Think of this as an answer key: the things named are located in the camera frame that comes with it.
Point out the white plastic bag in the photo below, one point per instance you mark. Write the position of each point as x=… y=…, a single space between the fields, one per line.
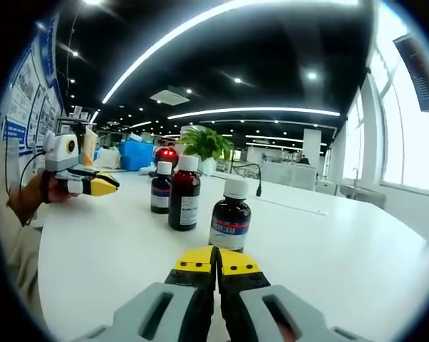
x=107 y=158

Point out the person's beige clothing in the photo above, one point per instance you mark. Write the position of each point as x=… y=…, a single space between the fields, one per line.
x=18 y=256

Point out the green potted plant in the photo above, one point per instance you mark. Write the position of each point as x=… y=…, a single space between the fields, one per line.
x=207 y=144

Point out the wide brown medicine bottle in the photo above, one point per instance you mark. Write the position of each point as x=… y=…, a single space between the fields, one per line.
x=230 y=221

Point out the orange white carton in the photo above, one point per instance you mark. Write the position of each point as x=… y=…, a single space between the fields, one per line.
x=88 y=149

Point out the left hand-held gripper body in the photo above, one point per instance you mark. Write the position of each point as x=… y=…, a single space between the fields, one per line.
x=63 y=153

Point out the steel sink with faucet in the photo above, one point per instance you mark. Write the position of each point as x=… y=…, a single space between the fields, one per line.
x=364 y=190

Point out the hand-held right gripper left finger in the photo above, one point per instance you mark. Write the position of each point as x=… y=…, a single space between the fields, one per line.
x=179 y=295

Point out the white table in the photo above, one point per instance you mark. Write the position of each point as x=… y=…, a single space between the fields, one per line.
x=325 y=267

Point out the wall-mounted black monitor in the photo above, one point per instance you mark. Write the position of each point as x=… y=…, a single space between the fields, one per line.
x=423 y=75

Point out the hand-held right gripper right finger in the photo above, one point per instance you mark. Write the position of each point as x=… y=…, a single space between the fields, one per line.
x=250 y=299

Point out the small dark medicine bottle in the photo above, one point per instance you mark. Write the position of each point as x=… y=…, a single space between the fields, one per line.
x=160 y=194

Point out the white desk partition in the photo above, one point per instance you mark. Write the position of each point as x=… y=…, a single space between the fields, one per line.
x=289 y=176

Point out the tall red medicine bottle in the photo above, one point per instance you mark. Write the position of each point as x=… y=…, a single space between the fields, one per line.
x=184 y=199

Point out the person's left hand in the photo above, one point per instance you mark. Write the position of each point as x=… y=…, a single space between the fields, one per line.
x=59 y=192

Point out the ceiling air conditioner panel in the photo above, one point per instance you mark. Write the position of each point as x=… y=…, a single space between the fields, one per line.
x=170 y=95

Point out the blue white wall posters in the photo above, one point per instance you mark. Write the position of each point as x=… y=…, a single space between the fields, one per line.
x=29 y=107

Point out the blue plastic crate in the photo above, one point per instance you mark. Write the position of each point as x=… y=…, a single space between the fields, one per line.
x=138 y=155

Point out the black barcode scanner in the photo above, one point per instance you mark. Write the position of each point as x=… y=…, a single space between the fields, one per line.
x=167 y=154

